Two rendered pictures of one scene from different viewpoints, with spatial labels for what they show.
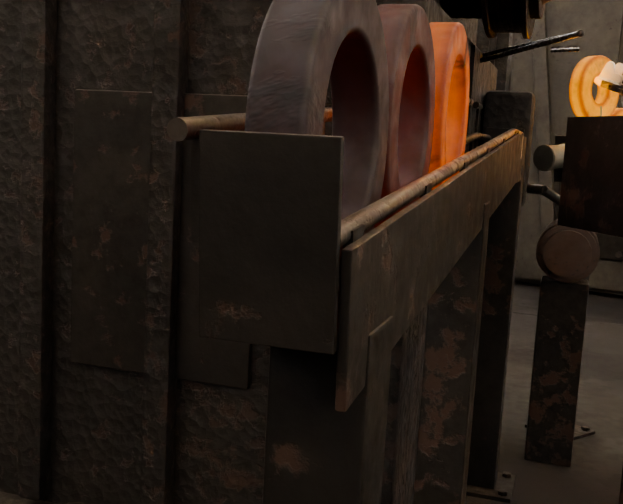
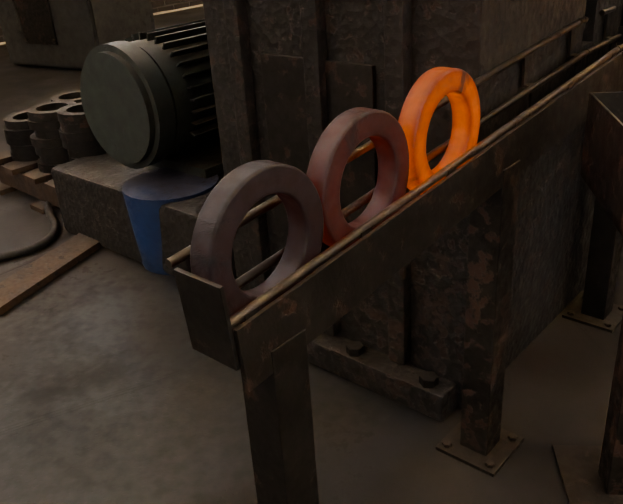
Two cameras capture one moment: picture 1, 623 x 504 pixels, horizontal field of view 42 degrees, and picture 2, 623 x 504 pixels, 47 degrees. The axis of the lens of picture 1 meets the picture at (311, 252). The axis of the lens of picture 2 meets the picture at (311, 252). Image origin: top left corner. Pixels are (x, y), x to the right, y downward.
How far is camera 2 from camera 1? 52 cm
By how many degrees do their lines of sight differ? 30
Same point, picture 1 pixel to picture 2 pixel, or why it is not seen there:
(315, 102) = (218, 261)
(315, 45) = (213, 237)
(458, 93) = (464, 106)
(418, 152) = (391, 184)
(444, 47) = (419, 104)
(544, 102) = not seen: outside the picture
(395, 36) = (329, 154)
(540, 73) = not seen: outside the picture
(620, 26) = not seen: outside the picture
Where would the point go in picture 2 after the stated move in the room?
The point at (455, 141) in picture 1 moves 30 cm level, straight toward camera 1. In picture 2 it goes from (464, 139) to (370, 210)
